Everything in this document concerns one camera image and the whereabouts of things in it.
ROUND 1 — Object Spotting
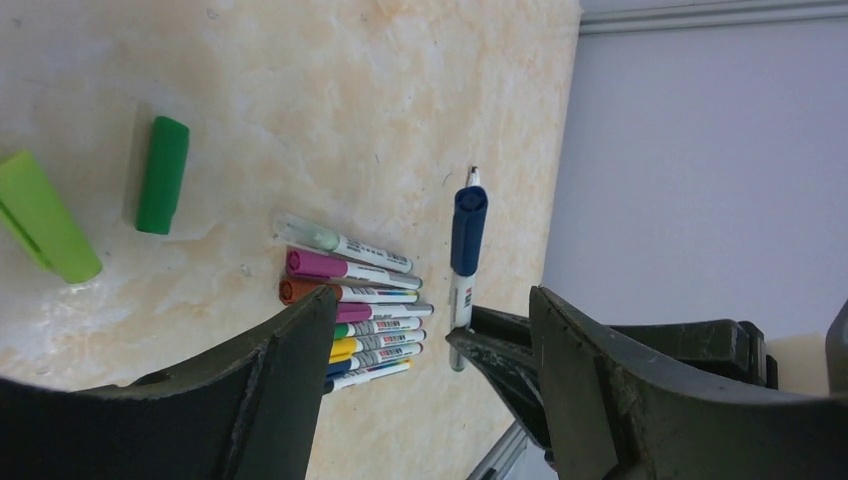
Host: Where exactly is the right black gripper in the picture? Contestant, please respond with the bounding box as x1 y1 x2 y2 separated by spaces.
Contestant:
471 305 779 390

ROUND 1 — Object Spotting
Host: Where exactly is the purple capped pen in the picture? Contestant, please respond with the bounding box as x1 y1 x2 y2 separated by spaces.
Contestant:
336 303 434 324

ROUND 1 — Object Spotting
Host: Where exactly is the dark green pen cap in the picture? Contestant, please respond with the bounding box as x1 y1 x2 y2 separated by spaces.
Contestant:
135 116 190 235

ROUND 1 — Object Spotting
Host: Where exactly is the magenta capped pen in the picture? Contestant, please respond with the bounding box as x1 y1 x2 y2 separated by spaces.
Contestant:
285 248 423 290

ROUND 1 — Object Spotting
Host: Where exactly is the black capped pen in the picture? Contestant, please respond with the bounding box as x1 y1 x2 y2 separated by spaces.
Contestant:
323 359 412 395

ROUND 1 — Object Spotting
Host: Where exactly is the blue capped pen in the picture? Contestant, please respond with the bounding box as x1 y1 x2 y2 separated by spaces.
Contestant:
326 343 423 379

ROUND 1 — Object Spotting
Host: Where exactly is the aluminium frame rail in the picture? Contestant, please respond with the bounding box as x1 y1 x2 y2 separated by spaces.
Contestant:
467 421 528 480

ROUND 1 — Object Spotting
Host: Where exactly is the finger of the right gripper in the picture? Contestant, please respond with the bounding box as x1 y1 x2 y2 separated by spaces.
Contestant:
446 328 552 450

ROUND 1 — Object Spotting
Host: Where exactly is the brown capped pen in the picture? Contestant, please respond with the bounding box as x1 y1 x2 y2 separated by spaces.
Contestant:
279 278 419 305

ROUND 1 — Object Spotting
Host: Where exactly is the yellow capped pen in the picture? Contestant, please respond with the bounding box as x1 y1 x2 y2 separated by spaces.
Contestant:
329 329 427 364

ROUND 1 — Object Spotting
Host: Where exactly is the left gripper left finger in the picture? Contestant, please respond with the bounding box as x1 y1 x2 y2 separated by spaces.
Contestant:
1 287 337 479

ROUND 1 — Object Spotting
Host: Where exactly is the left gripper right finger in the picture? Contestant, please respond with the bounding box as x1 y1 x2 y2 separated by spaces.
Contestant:
529 287 847 479

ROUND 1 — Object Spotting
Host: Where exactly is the green capped pen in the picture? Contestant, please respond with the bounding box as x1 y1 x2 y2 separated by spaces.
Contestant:
333 317 423 340

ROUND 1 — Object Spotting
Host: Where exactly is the light green pen cap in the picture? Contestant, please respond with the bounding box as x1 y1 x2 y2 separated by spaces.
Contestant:
1 150 102 284

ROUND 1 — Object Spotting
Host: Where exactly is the clear capped pen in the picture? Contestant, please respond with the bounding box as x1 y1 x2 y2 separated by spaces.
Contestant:
271 213 413 274

